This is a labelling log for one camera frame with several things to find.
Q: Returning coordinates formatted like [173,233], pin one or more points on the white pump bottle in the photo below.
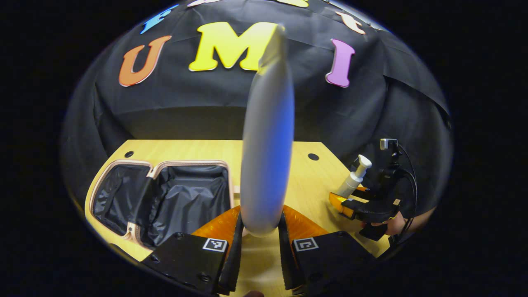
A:
[352,179]

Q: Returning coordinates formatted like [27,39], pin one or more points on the white squeeze tube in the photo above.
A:
[268,144]

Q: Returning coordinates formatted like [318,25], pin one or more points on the black backdrop cloth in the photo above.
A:
[185,103]

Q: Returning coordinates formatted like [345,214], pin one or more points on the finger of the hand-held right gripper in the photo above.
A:
[362,189]
[342,205]

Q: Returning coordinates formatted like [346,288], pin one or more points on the pink suitcase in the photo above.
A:
[185,198]

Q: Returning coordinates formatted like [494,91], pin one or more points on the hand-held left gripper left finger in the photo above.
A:
[235,255]

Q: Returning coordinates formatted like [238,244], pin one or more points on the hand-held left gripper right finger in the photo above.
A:
[285,260]

